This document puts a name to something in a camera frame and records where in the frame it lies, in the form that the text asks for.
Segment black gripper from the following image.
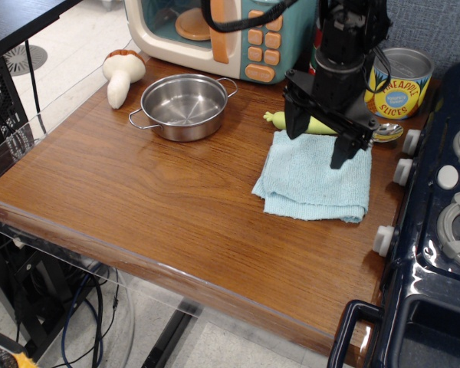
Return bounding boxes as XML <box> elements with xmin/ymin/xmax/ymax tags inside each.
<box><xmin>283</xmin><ymin>50</ymin><xmax>378</xmax><ymax>169</ymax></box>

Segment light blue towel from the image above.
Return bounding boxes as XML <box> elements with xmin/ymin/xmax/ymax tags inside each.
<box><xmin>252</xmin><ymin>130</ymin><xmax>372</xmax><ymax>223</ymax></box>

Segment silver metal pot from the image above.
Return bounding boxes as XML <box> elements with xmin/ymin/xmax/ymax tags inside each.
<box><xmin>129</xmin><ymin>74</ymin><xmax>238</xmax><ymax>143</ymax></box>

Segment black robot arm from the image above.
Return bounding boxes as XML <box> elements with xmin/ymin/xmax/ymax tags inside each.
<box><xmin>284</xmin><ymin>1</ymin><xmax>391</xmax><ymax>169</ymax></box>

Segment white stove knob middle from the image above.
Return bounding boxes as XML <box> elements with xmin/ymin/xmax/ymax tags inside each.
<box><xmin>393</xmin><ymin>159</ymin><xmax>413</xmax><ymax>186</ymax></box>

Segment white stove knob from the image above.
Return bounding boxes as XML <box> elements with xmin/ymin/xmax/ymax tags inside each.
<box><xmin>373</xmin><ymin>225</ymin><xmax>395</xmax><ymax>257</ymax></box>
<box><xmin>402</xmin><ymin>129</ymin><xmax>422</xmax><ymax>156</ymax></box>
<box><xmin>393</xmin><ymin>159</ymin><xmax>413</xmax><ymax>186</ymax></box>

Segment white stove knob upper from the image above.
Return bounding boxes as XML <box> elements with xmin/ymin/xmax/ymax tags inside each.
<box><xmin>402</xmin><ymin>129</ymin><xmax>422</xmax><ymax>156</ymax></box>

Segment teal toy microwave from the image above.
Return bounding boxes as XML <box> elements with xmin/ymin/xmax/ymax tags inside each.
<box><xmin>124</xmin><ymin>1</ymin><xmax>317</xmax><ymax>84</ymax></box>

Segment tomato sauce can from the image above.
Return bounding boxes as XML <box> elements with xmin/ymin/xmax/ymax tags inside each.
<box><xmin>308</xmin><ymin>20</ymin><xmax>323</xmax><ymax>75</ymax></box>

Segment pineapple slices can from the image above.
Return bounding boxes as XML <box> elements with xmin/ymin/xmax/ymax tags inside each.
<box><xmin>364</xmin><ymin>48</ymin><xmax>435</xmax><ymax>120</ymax></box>

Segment white stove knob lower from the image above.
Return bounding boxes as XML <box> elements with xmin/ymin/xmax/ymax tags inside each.
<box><xmin>373</xmin><ymin>225</ymin><xmax>395</xmax><ymax>257</ymax></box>

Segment dark blue toy stove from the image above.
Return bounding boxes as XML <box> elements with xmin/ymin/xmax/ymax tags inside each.
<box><xmin>328</xmin><ymin>63</ymin><xmax>460</xmax><ymax>367</ymax></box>

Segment plush white mushroom toy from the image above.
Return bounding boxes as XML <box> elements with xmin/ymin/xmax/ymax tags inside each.
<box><xmin>102</xmin><ymin>49</ymin><xmax>146</xmax><ymax>110</ymax></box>

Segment clear acrylic barrier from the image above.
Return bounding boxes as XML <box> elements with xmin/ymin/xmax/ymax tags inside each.
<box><xmin>0</xmin><ymin>59</ymin><xmax>195</xmax><ymax>312</ymax></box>

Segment black desk at left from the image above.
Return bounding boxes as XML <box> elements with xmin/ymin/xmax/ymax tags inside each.
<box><xmin>0</xmin><ymin>0</ymin><xmax>84</xmax><ymax>154</ymax></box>

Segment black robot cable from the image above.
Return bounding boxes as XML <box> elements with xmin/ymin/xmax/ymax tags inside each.
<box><xmin>200</xmin><ymin>0</ymin><xmax>300</xmax><ymax>34</ymax></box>

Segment blue floor cable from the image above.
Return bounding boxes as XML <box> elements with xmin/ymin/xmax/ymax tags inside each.
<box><xmin>61</xmin><ymin>268</ymin><xmax>120</xmax><ymax>368</ymax></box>

